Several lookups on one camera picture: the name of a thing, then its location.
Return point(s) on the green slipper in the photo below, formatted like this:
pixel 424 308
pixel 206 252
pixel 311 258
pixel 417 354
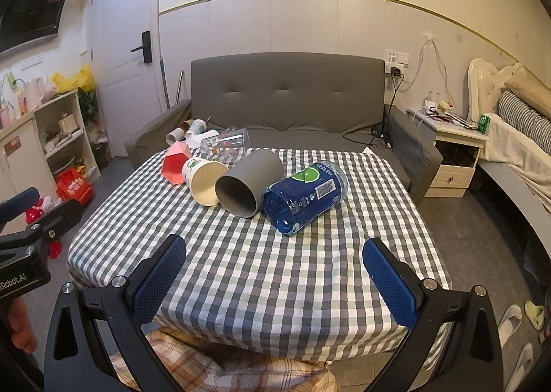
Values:
pixel 534 313

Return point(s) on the white wall socket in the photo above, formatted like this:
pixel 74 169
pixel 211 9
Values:
pixel 398 57

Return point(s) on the grey cup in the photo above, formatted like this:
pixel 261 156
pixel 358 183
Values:
pixel 263 171

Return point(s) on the person's left hand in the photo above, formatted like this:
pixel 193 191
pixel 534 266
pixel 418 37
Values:
pixel 21 323

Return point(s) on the green can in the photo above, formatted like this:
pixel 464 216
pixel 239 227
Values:
pixel 484 124

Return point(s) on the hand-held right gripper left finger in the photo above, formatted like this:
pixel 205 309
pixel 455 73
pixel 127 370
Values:
pixel 158 278

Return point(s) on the beige pillow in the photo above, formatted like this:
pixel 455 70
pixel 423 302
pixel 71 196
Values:
pixel 527 86

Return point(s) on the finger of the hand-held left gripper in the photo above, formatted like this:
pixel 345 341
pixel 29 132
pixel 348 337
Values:
pixel 60 217
pixel 19 205

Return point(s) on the pink faceted cup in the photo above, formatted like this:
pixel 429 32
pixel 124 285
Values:
pixel 173 165

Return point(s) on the clear glass cup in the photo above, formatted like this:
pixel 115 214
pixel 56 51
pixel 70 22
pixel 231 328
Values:
pixel 229 142

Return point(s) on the small brown paper cup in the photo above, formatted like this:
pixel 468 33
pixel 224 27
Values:
pixel 175 135

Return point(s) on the grey fabric sofa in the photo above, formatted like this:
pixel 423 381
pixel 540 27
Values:
pixel 284 86

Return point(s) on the yellow plastic bag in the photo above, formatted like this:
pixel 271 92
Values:
pixel 71 80

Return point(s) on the white slipper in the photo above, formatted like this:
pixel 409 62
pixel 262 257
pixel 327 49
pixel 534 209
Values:
pixel 521 368
pixel 509 323

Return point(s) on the person's plaid trouser leg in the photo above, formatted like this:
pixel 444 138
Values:
pixel 206 366

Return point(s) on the blue transparent plastic cup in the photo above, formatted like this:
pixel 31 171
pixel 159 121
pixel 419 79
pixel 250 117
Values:
pixel 301 196

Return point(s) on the grey checkered tablecloth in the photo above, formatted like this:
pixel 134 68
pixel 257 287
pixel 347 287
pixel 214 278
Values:
pixel 267 284

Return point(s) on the white printed paper cup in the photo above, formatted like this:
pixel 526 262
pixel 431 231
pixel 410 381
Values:
pixel 193 169

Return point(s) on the cream nightstand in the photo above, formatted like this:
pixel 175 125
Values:
pixel 458 142

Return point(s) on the cream open shelf cabinet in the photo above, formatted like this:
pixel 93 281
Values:
pixel 71 116

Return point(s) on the checkered pillow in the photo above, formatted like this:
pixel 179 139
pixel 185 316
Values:
pixel 525 116

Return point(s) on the blue printed paper cup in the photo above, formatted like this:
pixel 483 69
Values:
pixel 197 127

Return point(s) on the cream bed headboard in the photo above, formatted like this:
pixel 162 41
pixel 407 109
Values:
pixel 484 78

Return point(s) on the white door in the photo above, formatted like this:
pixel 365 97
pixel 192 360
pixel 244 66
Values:
pixel 122 9

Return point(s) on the black range hood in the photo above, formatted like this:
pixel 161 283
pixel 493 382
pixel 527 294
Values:
pixel 34 13

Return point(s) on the red bag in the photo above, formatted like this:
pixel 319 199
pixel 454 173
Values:
pixel 74 187

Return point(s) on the pink kettle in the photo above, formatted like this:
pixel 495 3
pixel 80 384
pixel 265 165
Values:
pixel 34 91

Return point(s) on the white blanket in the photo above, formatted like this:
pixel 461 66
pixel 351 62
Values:
pixel 512 146

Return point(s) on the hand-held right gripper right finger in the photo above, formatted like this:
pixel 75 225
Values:
pixel 389 286

